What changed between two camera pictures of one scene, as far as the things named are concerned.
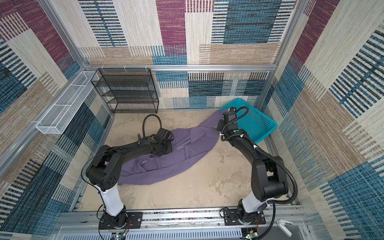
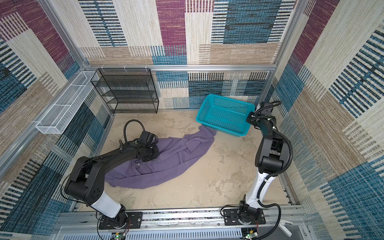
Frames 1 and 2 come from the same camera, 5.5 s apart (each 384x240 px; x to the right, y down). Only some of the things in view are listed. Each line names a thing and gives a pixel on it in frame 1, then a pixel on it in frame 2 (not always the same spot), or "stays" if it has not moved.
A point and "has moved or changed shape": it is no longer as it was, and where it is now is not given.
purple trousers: [187, 144] has moved or changed shape
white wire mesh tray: [55, 120] stays
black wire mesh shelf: [127, 90] stays
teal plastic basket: [256, 123] has moved or changed shape
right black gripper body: [221, 127] to [251, 118]
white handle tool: [282, 223] stays
